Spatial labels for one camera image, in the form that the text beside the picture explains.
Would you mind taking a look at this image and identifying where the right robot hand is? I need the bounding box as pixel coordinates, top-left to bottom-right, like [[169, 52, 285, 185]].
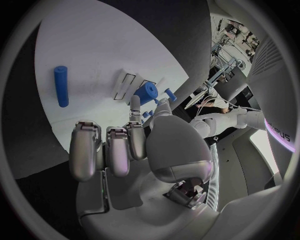
[[68, 94, 221, 240]]

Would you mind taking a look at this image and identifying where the white task board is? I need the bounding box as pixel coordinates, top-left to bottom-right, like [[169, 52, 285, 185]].
[[34, 0, 190, 154]]

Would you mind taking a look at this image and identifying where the person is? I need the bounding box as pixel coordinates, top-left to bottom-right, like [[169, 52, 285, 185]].
[[195, 87, 232, 114]]

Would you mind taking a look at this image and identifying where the thick blue cylinder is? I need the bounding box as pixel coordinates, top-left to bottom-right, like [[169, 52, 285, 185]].
[[132, 81, 160, 106]]

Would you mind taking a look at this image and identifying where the dark monitor screen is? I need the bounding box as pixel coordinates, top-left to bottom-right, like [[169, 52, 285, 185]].
[[213, 65, 250, 106]]

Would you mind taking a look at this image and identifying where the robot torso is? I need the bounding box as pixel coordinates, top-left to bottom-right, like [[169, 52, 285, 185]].
[[245, 36, 300, 179]]

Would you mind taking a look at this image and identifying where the long blue cylinder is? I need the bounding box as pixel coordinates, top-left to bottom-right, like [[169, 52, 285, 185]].
[[53, 65, 70, 108]]

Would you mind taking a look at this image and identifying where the white cable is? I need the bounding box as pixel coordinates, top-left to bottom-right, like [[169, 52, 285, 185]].
[[220, 97, 262, 113]]

